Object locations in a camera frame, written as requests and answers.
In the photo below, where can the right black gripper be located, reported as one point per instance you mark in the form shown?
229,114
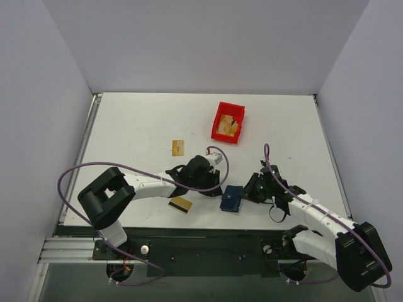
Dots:
254,186

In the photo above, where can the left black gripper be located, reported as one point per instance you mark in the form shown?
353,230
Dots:
211,181

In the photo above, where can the blue leather card holder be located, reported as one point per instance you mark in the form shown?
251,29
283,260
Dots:
231,200

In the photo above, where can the gold card magnetic stripe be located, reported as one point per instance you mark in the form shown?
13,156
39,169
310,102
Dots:
180,204

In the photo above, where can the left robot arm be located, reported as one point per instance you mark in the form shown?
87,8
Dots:
105,199

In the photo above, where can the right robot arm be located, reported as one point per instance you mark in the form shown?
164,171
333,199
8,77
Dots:
354,250

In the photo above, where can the gold card face up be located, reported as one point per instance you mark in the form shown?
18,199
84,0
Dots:
177,148

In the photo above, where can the gold cards in bin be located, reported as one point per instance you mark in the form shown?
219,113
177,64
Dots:
227,126

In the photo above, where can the red plastic bin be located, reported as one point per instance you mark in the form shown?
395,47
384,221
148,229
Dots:
235,110

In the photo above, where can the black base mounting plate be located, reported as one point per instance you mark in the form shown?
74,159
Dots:
211,253

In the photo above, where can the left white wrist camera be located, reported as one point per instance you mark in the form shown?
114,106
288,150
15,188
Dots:
214,158

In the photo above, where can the aluminium frame rail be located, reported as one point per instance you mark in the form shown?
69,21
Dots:
61,250

